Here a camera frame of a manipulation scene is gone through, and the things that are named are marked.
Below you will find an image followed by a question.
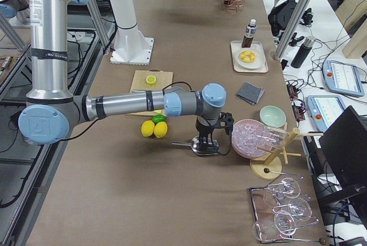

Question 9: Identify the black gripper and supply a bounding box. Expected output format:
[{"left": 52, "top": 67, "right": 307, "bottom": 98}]
[{"left": 196, "top": 112, "right": 235, "bottom": 152}]

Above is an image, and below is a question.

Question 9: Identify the cream round plate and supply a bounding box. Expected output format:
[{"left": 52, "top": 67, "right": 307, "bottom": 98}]
[{"left": 234, "top": 48, "right": 265, "bottom": 70}]

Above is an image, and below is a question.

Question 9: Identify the glazed twisted donut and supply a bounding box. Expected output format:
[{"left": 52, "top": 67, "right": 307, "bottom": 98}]
[{"left": 239, "top": 51, "right": 256, "bottom": 64}]

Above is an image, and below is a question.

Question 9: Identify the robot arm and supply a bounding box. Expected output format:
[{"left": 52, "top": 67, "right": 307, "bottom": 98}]
[{"left": 1, "top": 0, "right": 29, "bottom": 24}]

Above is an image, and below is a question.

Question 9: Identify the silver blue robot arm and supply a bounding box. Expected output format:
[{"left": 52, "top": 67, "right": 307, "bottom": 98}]
[{"left": 18, "top": 0, "right": 234, "bottom": 157}]

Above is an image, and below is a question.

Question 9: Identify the cream rabbit tray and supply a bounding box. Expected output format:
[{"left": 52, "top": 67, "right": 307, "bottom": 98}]
[{"left": 230, "top": 40, "right": 268, "bottom": 73}]

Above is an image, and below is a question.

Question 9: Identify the metal ice scoop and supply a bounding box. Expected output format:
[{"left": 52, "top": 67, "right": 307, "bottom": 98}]
[{"left": 171, "top": 136, "right": 219, "bottom": 157}]

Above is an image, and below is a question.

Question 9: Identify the pink bowl of ice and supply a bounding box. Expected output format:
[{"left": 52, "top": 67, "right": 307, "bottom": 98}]
[{"left": 232, "top": 119, "right": 266, "bottom": 159}]

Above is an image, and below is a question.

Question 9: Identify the yellow lemon right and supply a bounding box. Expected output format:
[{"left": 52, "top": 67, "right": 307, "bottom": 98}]
[{"left": 154, "top": 122, "right": 168, "bottom": 138}]

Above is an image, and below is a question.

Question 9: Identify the yellow lemon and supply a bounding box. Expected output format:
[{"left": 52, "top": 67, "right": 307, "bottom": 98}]
[
  {"left": 154, "top": 122, "right": 168, "bottom": 138},
  {"left": 140, "top": 120, "right": 155, "bottom": 138}
]

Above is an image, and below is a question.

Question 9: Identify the green lime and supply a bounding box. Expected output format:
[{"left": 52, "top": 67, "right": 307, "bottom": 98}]
[{"left": 151, "top": 114, "right": 166, "bottom": 124}]

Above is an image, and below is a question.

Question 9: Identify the yellow lemon left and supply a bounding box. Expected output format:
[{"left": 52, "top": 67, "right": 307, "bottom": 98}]
[{"left": 140, "top": 120, "right": 155, "bottom": 138}]

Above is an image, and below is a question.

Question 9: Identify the grey folded cloth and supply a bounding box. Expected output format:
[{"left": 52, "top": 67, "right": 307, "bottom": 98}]
[{"left": 236, "top": 83, "right": 264, "bottom": 105}]

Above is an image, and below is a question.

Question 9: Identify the mint green bowl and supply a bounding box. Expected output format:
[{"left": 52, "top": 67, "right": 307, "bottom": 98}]
[{"left": 259, "top": 106, "right": 286, "bottom": 128}]

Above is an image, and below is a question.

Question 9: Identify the wooden cup holder tree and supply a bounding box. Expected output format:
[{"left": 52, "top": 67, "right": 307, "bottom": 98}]
[{"left": 250, "top": 122, "right": 323, "bottom": 180}]

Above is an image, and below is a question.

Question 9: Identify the bamboo cutting board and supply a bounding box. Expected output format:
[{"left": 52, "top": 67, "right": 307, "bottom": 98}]
[{"left": 126, "top": 69, "right": 174, "bottom": 118}]

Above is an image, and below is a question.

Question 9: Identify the half lemon slice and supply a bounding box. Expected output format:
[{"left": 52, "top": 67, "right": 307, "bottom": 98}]
[{"left": 146, "top": 75, "right": 157, "bottom": 85}]

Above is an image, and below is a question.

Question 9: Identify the wine glass upper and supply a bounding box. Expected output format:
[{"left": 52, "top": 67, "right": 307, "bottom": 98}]
[{"left": 266, "top": 178, "right": 300, "bottom": 200}]

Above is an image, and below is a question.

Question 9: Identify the wine glass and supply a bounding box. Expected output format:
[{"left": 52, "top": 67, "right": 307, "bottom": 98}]
[
  {"left": 266, "top": 178, "right": 300, "bottom": 200},
  {"left": 272, "top": 198, "right": 312, "bottom": 221},
  {"left": 252, "top": 210, "right": 319, "bottom": 243}
]

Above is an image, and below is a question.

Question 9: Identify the wine glass lower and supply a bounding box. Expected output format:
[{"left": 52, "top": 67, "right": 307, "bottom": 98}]
[{"left": 252, "top": 210, "right": 319, "bottom": 243}]

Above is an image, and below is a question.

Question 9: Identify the wine glass middle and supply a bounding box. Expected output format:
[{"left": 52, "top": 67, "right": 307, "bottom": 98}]
[{"left": 272, "top": 198, "right": 312, "bottom": 221}]

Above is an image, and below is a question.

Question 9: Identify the brown drink bottle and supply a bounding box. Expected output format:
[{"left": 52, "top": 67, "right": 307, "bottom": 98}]
[{"left": 241, "top": 19, "right": 257, "bottom": 48}]

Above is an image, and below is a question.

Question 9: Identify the lower teach pendant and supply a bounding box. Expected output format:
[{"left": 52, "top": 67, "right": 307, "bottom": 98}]
[{"left": 306, "top": 95, "right": 346, "bottom": 132}]

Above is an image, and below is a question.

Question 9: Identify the teach pendant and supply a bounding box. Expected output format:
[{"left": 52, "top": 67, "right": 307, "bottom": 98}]
[
  {"left": 306, "top": 95, "right": 346, "bottom": 132},
  {"left": 322, "top": 60, "right": 365, "bottom": 97}
]

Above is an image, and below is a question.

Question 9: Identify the black thermos bottle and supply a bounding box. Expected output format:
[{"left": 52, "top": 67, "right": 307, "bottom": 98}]
[{"left": 291, "top": 36, "right": 315, "bottom": 68}]

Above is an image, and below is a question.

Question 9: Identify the black monitor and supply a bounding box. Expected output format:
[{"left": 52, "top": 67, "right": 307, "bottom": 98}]
[{"left": 318, "top": 105, "right": 367, "bottom": 198}]

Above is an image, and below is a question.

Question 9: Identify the upper teach pendant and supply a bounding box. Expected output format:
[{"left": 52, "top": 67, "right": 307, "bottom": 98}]
[{"left": 322, "top": 60, "right": 365, "bottom": 97}]

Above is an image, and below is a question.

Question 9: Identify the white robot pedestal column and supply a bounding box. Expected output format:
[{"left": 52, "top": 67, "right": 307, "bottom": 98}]
[{"left": 110, "top": 0, "right": 154, "bottom": 65}]

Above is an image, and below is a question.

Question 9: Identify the aluminium frame post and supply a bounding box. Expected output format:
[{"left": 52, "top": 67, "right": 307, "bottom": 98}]
[{"left": 274, "top": 0, "right": 310, "bottom": 61}]

